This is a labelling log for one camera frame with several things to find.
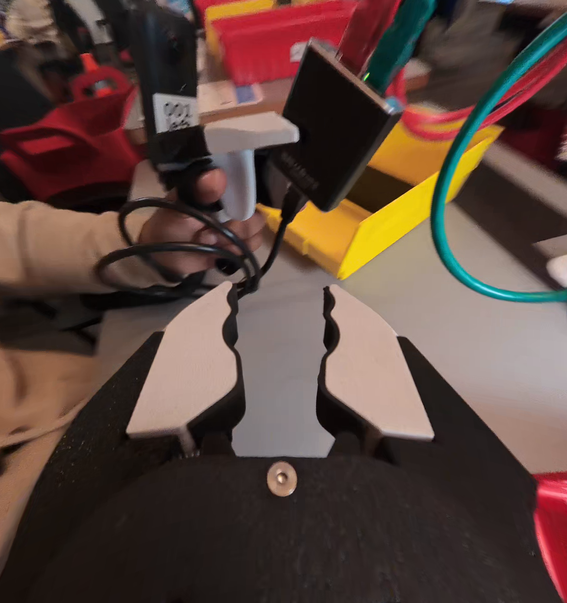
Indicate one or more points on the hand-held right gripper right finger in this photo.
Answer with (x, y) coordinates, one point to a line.
(373, 372)

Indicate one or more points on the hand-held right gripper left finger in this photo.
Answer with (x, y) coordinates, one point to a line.
(189, 367)

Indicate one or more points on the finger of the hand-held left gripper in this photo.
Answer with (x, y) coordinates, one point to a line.
(250, 134)

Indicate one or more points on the black ethernet adapter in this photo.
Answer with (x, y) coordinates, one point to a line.
(335, 127)

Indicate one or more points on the yellow plastic bin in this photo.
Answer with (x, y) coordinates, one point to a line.
(391, 226)

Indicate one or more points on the red plastic bin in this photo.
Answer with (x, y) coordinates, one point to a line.
(563, 527)

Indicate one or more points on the person's left forearm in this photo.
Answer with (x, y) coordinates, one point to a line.
(52, 240)

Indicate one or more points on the person's left hand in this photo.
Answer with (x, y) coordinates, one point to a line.
(184, 226)

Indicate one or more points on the blue printed paper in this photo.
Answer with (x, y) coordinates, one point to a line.
(227, 96)

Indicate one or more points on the orange traffic cone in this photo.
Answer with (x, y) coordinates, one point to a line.
(92, 63)

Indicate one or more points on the red ribbed bin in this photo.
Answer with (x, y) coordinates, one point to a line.
(260, 47)

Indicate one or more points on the red tote basket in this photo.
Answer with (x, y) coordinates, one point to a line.
(66, 150)

